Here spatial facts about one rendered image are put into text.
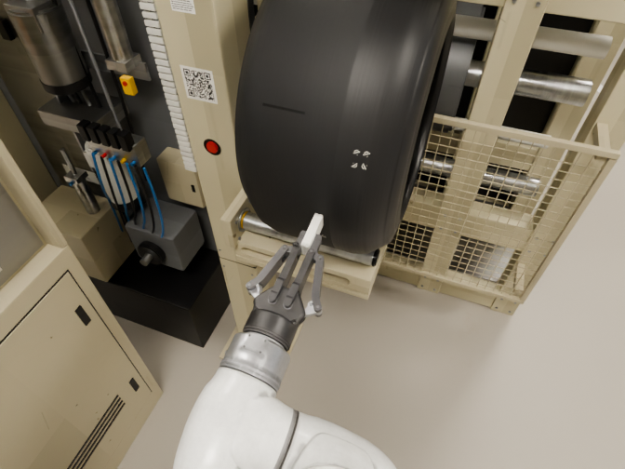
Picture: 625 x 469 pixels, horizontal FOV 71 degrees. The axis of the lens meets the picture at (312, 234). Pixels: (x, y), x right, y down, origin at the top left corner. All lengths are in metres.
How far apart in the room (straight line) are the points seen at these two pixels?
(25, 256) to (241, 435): 0.76
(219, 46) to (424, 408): 1.46
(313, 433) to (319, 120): 0.44
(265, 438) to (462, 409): 1.36
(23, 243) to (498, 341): 1.74
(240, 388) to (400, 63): 0.50
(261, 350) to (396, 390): 1.28
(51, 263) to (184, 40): 0.59
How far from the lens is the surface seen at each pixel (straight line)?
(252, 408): 0.60
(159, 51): 1.04
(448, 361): 1.96
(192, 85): 1.01
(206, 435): 0.60
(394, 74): 0.68
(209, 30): 0.92
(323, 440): 0.61
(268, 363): 0.62
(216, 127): 1.04
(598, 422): 2.09
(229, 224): 1.05
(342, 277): 1.09
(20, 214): 1.15
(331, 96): 0.68
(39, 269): 1.18
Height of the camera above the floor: 1.70
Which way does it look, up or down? 48 degrees down
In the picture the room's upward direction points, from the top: straight up
